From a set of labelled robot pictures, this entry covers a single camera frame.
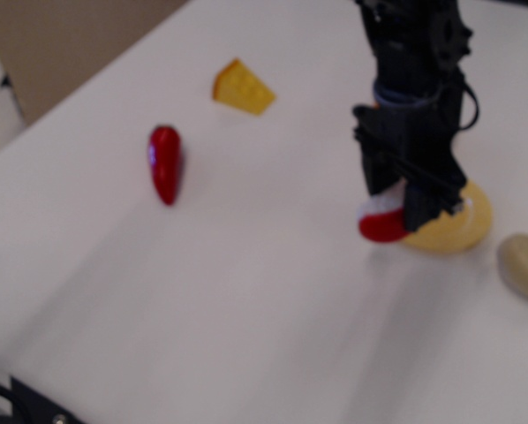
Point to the yellow toy cheese wedge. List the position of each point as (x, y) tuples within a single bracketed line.
[(236, 86)]

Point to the black corner bracket with screw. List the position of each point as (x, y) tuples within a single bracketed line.
[(42, 409)]

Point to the beige toy potato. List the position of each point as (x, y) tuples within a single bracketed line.
[(512, 256)]

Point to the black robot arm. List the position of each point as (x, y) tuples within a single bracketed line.
[(417, 44)]

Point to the yellow plastic plate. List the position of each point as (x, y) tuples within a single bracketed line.
[(454, 234)]

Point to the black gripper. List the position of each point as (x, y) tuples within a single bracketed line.
[(409, 139)]

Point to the red toy chili pepper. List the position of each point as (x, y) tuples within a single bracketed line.
[(165, 157)]

